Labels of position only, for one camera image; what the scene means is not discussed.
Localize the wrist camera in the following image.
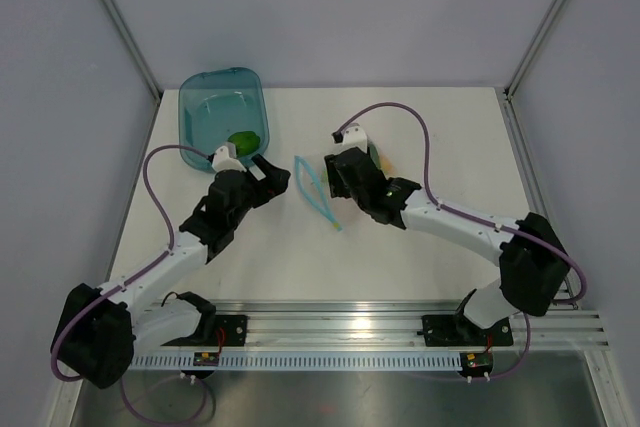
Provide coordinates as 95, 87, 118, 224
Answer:
331, 123, 368, 152
210, 142, 246, 174

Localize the aluminium frame post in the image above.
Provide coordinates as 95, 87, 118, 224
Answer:
74, 0, 164, 103
503, 0, 599, 101

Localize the green toy bell pepper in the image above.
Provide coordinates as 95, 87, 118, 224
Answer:
227, 131, 261, 158

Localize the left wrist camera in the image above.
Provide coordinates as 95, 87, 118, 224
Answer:
210, 142, 246, 174

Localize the clear zip top bag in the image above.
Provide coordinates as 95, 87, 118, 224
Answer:
293, 139, 399, 234

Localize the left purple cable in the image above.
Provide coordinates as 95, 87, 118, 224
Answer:
49, 145, 221, 421

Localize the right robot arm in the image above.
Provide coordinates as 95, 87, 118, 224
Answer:
324, 148, 570, 346

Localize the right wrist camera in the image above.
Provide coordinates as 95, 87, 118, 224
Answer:
331, 123, 368, 152

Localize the right aluminium frame post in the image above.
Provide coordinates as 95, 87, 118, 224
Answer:
503, 0, 599, 101

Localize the white slotted cable duct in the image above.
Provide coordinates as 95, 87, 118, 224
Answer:
128, 349, 462, 372

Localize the left aluminium frame post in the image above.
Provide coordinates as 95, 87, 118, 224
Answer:
74, 0, 164, 103

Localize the teal plastic bin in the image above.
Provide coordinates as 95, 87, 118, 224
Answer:
178, 67, 270, 172

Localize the aluminium mounting rail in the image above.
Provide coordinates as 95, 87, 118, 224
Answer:
67, 299, 611, 348

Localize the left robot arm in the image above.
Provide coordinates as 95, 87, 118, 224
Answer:
50, 155, 291, 389

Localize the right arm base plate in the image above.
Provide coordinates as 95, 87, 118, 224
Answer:
419, 314, 514, 347

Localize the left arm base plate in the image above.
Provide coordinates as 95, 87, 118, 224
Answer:
164, 314, 249, 347

